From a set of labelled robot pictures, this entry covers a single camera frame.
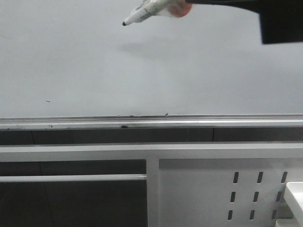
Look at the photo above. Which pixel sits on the white black whiteboard marker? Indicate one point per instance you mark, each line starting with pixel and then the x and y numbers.
pixel 150 8

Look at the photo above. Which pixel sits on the white whiteboard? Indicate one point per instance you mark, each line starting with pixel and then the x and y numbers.
pixel 74 58

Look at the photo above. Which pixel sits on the white metal frame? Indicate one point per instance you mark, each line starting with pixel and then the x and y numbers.
pixel 108 185

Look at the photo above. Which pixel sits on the white perforated metal panel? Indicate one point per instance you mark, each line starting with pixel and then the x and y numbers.
pixel 222 192

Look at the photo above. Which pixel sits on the aluminium whiteboard tray rail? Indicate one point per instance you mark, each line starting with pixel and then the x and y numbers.
pixel 161 121

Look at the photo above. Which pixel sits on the red round magnet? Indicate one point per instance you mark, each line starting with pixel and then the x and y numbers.
pixel 179 8

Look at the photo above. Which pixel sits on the white plastic bin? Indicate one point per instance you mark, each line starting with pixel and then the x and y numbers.
pixel 294 198

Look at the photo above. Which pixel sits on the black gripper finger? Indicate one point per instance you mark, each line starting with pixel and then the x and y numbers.
pixel 281 21

